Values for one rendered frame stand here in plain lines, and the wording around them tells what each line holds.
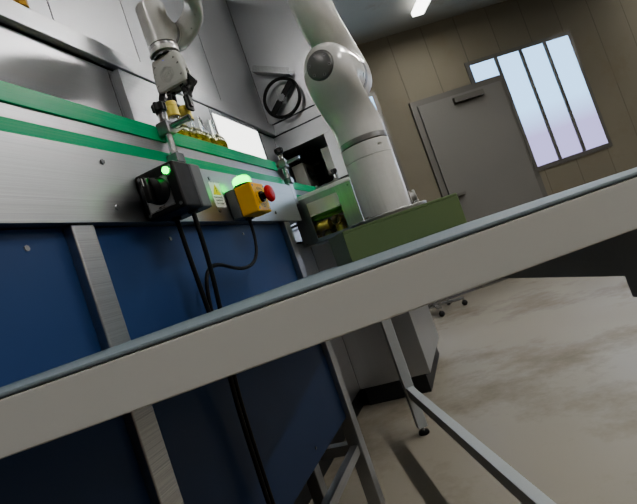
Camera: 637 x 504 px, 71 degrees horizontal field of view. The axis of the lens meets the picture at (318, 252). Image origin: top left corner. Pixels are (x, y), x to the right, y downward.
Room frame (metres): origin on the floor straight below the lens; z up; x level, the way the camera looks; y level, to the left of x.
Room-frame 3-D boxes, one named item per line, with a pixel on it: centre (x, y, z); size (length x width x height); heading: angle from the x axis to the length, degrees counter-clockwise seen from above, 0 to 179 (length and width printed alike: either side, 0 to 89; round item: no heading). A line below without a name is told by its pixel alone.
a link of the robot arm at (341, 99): (1.04, -0.18, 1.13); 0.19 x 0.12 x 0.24; 153
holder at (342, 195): (1.54, -0.07, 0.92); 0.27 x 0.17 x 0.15; 71
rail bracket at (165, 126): (0.87, 0.19, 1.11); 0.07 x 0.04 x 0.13; 71
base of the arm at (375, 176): (1.08, -0.19, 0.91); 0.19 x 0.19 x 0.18
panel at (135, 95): (1.67, 0.24, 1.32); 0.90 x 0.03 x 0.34; 161
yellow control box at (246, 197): (1.03, 0.11, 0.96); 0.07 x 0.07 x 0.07; 71
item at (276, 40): (2.61, -0.26, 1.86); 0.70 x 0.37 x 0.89; 161
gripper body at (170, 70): (1.27, 0.23, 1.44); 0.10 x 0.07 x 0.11; 71
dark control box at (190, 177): (0.76, 0.20, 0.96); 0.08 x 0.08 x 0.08; 71
